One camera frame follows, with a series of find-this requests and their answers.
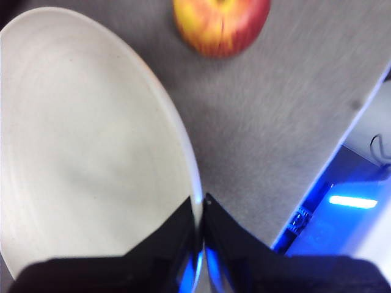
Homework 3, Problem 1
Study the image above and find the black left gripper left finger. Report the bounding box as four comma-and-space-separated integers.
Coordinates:
7, 195, 203, 293

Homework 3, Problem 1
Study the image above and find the black cable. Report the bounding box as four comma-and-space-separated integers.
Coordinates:
370, 133, 391, 160

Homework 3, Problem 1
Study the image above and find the red yellow apple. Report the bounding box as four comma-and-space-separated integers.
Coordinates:
173, 0, 272, 59

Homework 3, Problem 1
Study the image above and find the blue light strip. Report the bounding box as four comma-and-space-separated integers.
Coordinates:
328, 195, 379, 210

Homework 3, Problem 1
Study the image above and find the black knurled knob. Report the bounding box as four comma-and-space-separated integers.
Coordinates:
287, 206, 313, 234

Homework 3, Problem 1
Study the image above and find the cream yellow plate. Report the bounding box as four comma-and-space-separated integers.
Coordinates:
0, 6, 204, 281

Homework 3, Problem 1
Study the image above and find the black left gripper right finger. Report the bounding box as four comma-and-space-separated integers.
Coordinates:
202, 192, 391, 293

